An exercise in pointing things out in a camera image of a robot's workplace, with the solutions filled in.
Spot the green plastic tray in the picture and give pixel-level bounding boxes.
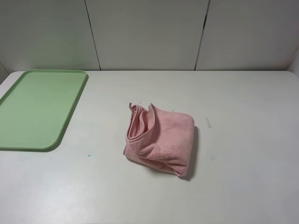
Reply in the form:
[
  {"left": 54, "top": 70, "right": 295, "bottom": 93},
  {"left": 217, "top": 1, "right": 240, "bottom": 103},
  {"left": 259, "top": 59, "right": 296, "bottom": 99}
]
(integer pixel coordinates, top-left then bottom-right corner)
[{"left": 0, "top": 70, "right": 88, "bottom": 152}]

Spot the pink terry towel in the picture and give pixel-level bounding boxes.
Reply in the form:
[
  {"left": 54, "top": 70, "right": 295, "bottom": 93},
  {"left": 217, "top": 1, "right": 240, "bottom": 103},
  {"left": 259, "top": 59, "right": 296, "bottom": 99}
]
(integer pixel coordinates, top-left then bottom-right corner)
[{"left": 123, "top": 104, "right": 195, "bottom": 177}]

